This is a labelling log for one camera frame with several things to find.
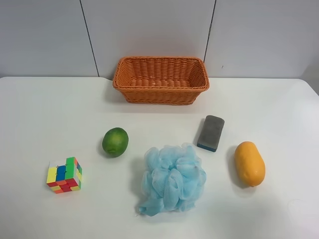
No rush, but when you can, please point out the orange woven basket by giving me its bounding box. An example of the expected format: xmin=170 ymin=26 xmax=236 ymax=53
xmin=113 ymin=56 xmax=209 ymax=106

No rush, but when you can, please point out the light blue bath pouf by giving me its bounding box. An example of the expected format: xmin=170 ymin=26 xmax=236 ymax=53
xmin=138 ymin=143 xmax=207 ymax=217

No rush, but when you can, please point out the green lemon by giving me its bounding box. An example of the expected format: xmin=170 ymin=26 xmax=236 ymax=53
xmin=102 ymin=127 xmax=129 ymax=158

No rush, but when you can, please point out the grey blue whiteboard eraser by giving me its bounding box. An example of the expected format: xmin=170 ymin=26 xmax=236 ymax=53
xmin=197 ymin=115 xmax=225 ymax=152

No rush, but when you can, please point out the colourful puzzle cube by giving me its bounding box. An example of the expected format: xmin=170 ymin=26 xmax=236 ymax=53
xmin=46 ymin=157 xmax=83 ymax=194

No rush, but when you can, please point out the yellow mango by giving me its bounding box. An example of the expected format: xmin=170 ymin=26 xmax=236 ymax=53
xmin=234 ymin=141 xmax=266 ymax=187

